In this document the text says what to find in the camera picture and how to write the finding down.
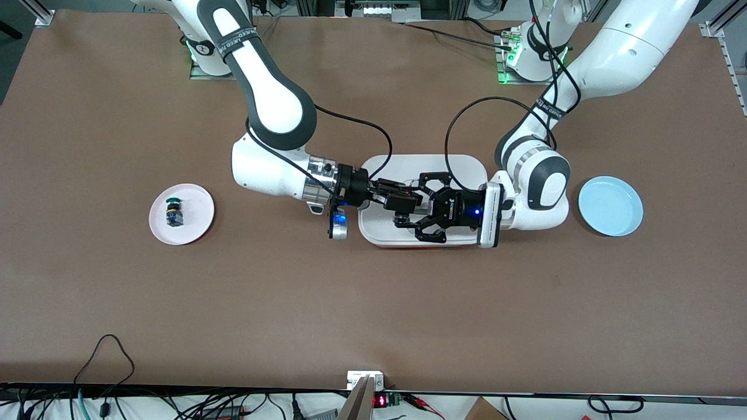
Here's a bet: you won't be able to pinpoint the light blue round plate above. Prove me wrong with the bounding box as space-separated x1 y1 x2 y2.
578 176 644 237

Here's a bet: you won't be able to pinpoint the pink round plate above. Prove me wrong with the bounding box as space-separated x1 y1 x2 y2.
149 183 215 246

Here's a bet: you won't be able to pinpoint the red black test leads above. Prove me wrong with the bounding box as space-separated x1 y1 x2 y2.
403 394 447 420

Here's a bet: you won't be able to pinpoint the black equipment white panel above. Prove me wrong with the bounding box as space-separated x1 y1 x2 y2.
336 0 422 23

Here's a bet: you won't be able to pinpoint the brown cardboard box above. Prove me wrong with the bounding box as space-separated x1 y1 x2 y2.
464 397 509 420

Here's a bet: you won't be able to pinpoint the black power adapter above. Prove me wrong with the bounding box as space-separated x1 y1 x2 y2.
201 405 249 420

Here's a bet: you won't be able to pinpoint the white lunch box grey handle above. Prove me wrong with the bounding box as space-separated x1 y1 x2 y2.
357 154 493 249

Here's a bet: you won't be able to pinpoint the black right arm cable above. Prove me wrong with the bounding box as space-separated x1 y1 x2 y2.
244 105 393 202

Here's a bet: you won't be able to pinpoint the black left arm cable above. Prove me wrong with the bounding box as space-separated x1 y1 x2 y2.
445 0 582 176

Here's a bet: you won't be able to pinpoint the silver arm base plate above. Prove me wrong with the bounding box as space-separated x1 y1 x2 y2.
189 35 234 81
495 32 561 86

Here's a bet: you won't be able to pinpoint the black cable to arm base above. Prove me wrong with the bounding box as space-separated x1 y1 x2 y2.
403 22 517 51

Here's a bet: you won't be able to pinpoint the small silver mounting bracket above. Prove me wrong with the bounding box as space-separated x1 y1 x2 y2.
347 371 386 391

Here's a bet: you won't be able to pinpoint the brown grey camera post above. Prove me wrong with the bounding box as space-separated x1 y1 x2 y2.
337 376 378 420

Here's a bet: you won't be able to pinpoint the black coiled cable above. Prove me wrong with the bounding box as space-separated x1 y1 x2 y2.
587 395 645 415

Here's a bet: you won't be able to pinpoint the black looped thin cable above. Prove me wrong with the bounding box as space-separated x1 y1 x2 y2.
73 334 136 409

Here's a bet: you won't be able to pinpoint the aluminium extrusion frame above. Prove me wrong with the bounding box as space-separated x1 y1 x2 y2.
20 0 56 27
699 0 747 120

